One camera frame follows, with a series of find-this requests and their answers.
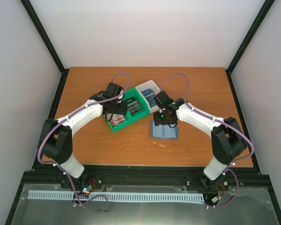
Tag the small electronics board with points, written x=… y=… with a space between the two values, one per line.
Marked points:
x=88 y=188

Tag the red white card stack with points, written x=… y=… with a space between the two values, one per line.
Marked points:
x=115 y=119

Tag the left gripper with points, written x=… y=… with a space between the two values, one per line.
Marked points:
x=122 y=110

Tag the black frame post right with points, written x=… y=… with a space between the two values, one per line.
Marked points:
x=250 y=34

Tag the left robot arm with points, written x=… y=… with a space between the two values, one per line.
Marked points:
x=55 y=145

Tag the black frame post left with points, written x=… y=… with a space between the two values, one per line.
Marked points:
x=43 y=34

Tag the teal card holder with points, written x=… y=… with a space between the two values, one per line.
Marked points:
x=163 y=131

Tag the black frame post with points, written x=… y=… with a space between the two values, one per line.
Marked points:
x=43 y=34
x=250 y=34

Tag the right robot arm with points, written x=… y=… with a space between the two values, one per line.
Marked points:
x=228 y=142

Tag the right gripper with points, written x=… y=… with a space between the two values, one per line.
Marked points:
x=158 y=121

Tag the white bin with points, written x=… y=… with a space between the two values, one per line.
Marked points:
x=148 y=85

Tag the blue card stack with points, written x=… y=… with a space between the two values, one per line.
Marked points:
x=149 y=96

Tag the black card stack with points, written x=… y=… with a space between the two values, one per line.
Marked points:
x=133 y=105

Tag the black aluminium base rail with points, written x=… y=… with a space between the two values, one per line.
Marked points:
x=143 y=176

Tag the light blue cable duct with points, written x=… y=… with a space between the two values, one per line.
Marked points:
x=118 y=197

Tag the metal base plate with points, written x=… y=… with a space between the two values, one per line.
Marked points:
x=244 y=206

